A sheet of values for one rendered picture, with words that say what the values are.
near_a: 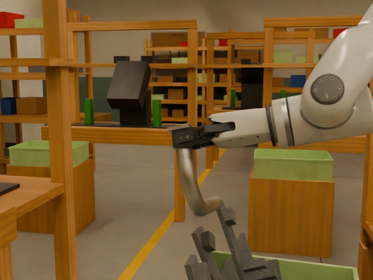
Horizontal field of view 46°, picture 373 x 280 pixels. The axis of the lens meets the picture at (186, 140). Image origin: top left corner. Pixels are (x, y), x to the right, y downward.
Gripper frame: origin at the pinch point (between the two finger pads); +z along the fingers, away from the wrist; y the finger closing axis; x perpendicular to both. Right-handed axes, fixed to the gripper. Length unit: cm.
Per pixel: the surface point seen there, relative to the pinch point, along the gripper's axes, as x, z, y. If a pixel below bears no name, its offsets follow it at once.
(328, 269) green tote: 31, -21, -55
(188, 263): 21.5, 2.3, -0.1
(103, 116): -248, 394, -823
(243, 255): 24.1, -1.2, -39.3
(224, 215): 13.8, 1.4, -34.1
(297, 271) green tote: 31, -13, -55
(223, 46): -394, 115, -930
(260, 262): 26.1, -5.2, -37.9
